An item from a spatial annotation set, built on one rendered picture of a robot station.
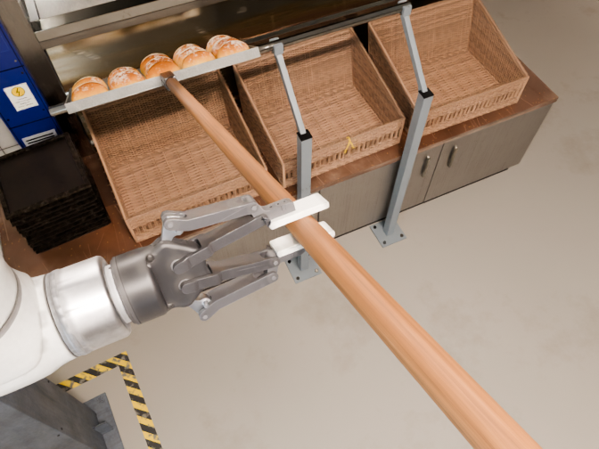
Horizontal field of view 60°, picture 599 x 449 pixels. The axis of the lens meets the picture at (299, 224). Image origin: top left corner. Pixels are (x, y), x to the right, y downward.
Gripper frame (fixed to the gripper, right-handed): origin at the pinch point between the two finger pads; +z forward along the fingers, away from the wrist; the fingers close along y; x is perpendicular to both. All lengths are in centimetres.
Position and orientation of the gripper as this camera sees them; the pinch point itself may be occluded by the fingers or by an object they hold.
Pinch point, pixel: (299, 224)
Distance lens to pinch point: 58.0
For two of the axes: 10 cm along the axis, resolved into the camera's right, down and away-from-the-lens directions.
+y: 2.0, 8.5, 4.9
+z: 9.1, -3.5, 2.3
